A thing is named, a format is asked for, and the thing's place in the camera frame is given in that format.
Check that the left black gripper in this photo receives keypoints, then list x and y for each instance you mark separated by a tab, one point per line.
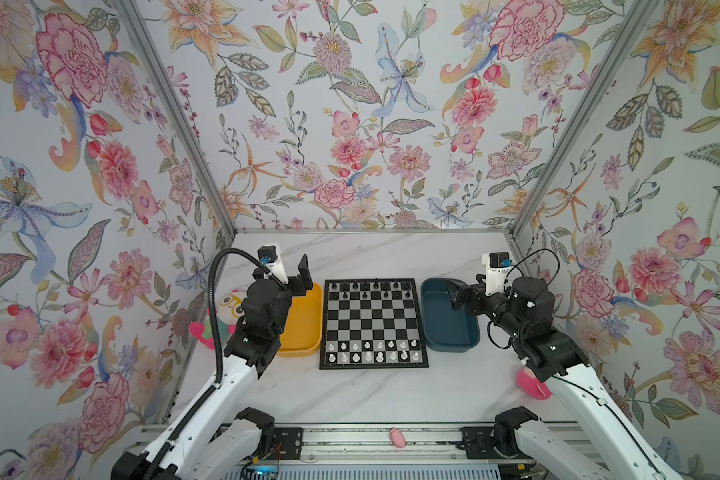
305	274

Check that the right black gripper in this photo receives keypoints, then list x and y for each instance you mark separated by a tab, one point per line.
478	296

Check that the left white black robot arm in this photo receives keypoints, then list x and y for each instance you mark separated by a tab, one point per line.
190	447

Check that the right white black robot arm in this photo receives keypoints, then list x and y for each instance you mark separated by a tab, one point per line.
624	452

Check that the dark teal plastic tray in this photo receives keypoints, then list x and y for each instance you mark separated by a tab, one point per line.
445	329

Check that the yellow plastic tray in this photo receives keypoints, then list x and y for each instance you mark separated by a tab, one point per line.
303	331

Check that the colourful plush toy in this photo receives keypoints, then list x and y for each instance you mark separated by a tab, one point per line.
228	311

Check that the black white chessboard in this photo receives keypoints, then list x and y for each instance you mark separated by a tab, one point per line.
372	324

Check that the pink striped plush doll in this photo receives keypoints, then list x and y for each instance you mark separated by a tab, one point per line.
529	384

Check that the small pink toy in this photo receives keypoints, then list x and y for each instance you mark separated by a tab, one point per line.
397	438

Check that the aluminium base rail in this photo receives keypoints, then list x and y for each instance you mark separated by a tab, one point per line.
439	442

